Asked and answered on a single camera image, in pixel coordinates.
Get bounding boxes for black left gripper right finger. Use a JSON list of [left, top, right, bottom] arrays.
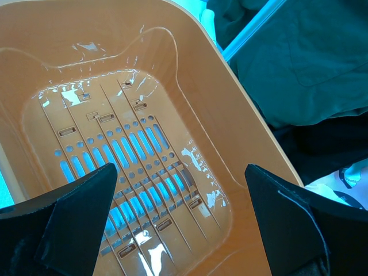
[[245, 164, 367, 275]]

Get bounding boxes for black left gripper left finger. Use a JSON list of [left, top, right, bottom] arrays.
[[1, 163, 117, 275]]

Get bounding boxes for black shorts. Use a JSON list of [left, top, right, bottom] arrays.
[[271, 112, 367, 185]]

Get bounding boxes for pink shark print shorts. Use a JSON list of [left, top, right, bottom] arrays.
[[305, 159, 367, 210]]

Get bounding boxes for olive green shorts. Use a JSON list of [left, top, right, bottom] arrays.
[[206, 0, 368, 129]]

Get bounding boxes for orange plastic laundry basket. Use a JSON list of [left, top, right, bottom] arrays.
[[1, 1, 300, 275]]

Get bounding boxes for white and steel clothes rack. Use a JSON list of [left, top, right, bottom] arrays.
[[222, 0, 286, 64]]

